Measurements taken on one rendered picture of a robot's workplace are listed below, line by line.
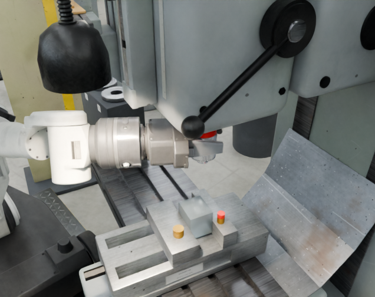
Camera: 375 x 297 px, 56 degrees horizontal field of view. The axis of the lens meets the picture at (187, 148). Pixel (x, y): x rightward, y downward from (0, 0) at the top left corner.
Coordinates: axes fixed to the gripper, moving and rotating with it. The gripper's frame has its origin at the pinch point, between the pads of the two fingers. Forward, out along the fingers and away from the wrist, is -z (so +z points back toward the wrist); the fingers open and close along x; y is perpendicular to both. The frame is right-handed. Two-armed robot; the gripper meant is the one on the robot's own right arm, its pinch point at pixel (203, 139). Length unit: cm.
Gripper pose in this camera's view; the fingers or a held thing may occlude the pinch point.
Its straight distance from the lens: 62.4
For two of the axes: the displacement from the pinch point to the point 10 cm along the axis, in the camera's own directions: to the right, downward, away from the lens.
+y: -0.2, 8.3, 5.5
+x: -1.0, -5.5, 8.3
